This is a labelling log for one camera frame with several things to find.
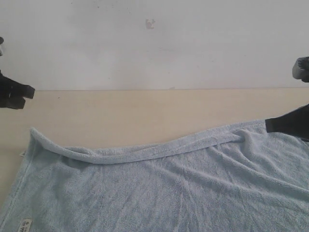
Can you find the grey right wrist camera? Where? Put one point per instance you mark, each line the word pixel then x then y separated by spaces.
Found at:
pixel 300 70

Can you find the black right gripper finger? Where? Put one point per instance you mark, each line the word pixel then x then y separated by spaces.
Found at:
pixel 294 123

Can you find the light blue terry towel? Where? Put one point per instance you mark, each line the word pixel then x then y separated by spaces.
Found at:
pixel 234 178

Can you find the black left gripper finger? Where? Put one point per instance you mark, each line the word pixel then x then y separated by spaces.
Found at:
pixel 6 101
pixel 10 88

